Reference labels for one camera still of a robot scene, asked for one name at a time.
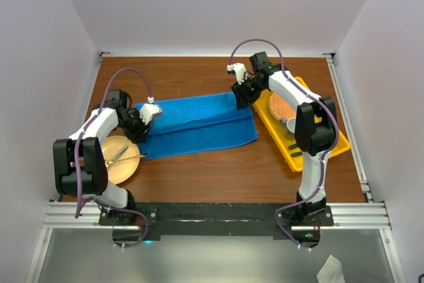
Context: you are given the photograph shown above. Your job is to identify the orange woven coaster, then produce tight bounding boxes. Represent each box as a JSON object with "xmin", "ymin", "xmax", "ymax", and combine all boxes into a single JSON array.
[{"xmin": 268, "ymin": 93, "xmax": 296, "ymax": 121}]

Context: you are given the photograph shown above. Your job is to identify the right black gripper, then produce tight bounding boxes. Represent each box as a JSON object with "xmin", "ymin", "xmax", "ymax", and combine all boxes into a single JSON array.
[{"xmin": 231, "ymin": 76, "xmax": 266, "ymax": 110}]

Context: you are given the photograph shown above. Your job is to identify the aluminium rail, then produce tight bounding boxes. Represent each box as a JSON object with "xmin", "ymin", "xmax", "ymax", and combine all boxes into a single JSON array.
[
  {"xmin": 42, "ymin": 202, "xmax": 392, "ymax": 230},
  {"xmin": 323, "ymin": 54, "xmax": 374, "ymax": 203}
]

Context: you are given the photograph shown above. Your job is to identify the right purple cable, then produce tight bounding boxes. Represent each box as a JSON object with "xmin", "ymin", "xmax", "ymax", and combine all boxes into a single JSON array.
[{"xmin": 230, "ymin": 38, "xmax": 339, "ymax": 253}]

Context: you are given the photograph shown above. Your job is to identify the aluminium front rail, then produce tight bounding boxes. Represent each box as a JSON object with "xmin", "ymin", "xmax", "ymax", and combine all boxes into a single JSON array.
[{"xmin": 42, "ymin": 202, "xmax": 392, "ymax": 230}]

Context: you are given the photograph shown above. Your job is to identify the gold utensil on plate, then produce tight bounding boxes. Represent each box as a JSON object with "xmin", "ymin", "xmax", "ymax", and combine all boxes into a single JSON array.
[{"xmin": 105, "ymin": 153, "xmax": 148, "ymax": 166}]

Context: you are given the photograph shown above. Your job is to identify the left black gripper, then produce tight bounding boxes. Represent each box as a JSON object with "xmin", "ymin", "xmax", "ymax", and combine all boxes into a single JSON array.
[{"xmin": 116, "ymin": 109, "xmax": 153, "ymax": 144}]

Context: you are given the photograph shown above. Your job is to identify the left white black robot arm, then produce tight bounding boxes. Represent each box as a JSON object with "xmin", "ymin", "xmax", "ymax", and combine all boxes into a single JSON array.
[{"xmin": 52, "ymin": 89, "xmax": 162, "ymax": 225}]

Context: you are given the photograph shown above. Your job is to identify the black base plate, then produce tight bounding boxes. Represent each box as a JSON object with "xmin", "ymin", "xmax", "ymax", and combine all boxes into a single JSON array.
[{"xmin": 99, "ymin": 202, "xmax": 334, "ymax": 247}]

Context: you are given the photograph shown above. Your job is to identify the tan round plate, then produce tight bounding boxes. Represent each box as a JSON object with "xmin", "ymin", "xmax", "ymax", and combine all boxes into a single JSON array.
[{"xmin": 101, "ymin": 135, "xmax": 140, "ymax": 185}]

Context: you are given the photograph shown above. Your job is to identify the yellow plastic tray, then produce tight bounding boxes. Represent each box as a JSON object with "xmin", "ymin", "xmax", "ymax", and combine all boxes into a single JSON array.
[{"xmin": 253, "ymin": 76, "xmax": 351, "ymax": 173}]

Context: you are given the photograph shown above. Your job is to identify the silver tongs on plate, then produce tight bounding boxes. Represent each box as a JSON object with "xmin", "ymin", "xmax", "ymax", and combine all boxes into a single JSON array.
[{"xmin": 111, "ymin": 145, "xmax": 129, "ymax": 162}]

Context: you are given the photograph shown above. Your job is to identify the grey cup in tray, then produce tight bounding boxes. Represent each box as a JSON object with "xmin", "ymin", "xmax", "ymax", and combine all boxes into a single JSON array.
[{"xmin": 280, "ymin": 117, "xmax": 296, "ymax": 140}]

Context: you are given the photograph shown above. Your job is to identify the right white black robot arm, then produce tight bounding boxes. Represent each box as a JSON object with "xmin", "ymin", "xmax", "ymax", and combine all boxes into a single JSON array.
[{"xmin": 227, "ymin": 52, "xmax": 339, "ymax": 225}]

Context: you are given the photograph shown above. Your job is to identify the aluminium right rail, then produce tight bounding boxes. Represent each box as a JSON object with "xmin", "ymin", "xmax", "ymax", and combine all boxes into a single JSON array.
[{"xmin": 323, "ymin": 54, "xmax": 374, "ymax": 203}]

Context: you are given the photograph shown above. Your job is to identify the blue cloth napkin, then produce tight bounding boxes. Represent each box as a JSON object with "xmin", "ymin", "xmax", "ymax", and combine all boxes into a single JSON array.
[{"xmin": 138, "ymin": 92, "xmax": 258, "ymax": 159}]

